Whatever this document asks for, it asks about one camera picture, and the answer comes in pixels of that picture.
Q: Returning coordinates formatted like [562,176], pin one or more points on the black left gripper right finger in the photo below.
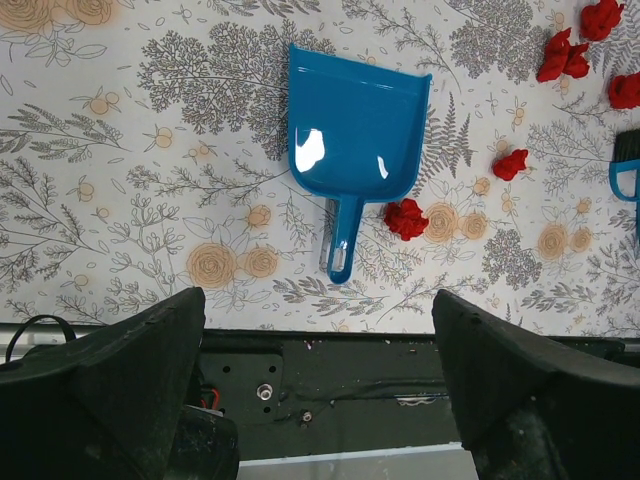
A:
[528,407]

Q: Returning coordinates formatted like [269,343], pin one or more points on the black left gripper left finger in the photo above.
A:
[106,405]

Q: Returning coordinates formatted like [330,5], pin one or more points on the blue hand brush black bristles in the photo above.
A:
[625,159]

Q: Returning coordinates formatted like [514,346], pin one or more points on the blue plastic dustpan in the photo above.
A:
[355,136]

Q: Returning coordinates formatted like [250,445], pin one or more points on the red paper scrap near dustpan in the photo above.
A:
[405,218]

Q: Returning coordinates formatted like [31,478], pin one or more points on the red paper scrap middle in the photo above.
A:
[509,166]

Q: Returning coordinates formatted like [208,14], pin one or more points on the red paper scrap right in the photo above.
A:
[624,91]

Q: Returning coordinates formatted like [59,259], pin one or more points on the red paper scrap double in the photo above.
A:
[563,58]

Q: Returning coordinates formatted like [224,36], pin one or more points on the red paper scrap far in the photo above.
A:
[598,20]

